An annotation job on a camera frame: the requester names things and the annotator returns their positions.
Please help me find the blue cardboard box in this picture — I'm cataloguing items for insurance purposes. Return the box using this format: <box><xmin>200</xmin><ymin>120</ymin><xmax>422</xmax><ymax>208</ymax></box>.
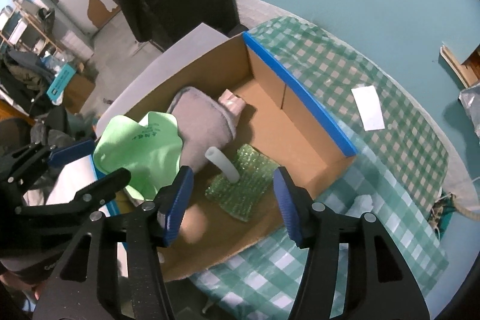
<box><xmin>97</xmin><ymin>24</ymin><xmax>357</xmax><ymax>282</ymax></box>

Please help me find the silver foil curtain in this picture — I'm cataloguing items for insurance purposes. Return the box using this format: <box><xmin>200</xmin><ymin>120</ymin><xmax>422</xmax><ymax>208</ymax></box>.
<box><xmin>459</xmin><ymin>82</ymin><xmax>480</xmax><ymax>138</ymax></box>

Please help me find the grey fleece towel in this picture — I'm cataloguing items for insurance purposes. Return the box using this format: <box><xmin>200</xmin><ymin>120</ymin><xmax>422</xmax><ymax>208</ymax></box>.
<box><xmin>167</xmin><ymin>86</ymin><xmax>236</xmax><ymax>173</ymax></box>

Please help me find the white paper card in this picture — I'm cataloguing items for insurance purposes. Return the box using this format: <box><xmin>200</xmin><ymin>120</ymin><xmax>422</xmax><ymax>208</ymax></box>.
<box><xmin>352</xmin><ymin>85</ymin><xmax>385</xmax><ymax>132</ymax></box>

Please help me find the pink patterned cloth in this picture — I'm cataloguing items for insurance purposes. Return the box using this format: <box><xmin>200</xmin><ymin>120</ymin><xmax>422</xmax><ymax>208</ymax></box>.
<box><xmin>217</xmin><ymin>89</ymin><xmax>246</xmax><ymax>117</ymax></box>

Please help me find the teal small box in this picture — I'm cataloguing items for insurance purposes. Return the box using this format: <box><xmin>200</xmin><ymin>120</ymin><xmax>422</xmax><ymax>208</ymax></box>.
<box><xmin>46</xmin><ymin>63</ymin><xmax>76</xmax><ymax>101</ymax></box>

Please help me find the white cloth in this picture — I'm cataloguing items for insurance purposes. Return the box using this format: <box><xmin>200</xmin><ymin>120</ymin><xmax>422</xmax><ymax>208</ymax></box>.
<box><xmin>345</xmin><ymin>194</ymin><xmax>374</xmax><ymax>218</ymax></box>

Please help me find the teal basket with cables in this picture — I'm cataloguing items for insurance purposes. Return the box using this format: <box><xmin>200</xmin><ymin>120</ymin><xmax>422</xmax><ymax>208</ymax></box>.
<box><xmin>428</xmin><ymin>193</ymin><xmax>456</xmax><ymax>241</ymax></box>

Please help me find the person's left hand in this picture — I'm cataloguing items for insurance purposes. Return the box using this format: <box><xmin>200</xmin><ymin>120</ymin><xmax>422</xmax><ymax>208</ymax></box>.
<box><xmin>1</xmin><ymin>271</ymin><xmax>47</xmax><ymax>301</ymax></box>

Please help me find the green glitter sponge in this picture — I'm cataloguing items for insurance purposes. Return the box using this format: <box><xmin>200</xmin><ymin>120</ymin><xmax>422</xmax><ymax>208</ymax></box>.
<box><xmin>205</xmin><ymin>144</ymin><xmax>279</xmax><ymax>223</ymax></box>

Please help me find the green checkered tablecloth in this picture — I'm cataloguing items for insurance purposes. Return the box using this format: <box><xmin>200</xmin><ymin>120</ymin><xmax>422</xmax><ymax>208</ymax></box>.
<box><xmin>192</xmin><ymin>16</ymin><xmax>448</xmax><ymax>319</ymax></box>

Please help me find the braided rope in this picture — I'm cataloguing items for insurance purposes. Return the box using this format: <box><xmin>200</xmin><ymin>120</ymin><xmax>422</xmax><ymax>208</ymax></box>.
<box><xmin>451</xmin><ymin>193</ymin><xmax>480</xmax><ymax>223</ymax></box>

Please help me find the wooden plank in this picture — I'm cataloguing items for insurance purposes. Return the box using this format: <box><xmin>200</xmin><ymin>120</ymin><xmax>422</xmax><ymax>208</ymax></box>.
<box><xmin>439</xmin><ymin>45</ymin><xmax>478</xmax><ymax>88</ymax></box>

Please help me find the light green cloth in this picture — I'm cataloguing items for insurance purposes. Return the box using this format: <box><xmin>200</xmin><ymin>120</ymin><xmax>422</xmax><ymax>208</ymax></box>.
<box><xmin>93</xmin><ymin>111</ymin><xmax>183</xmax><ymax>202</ymax></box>

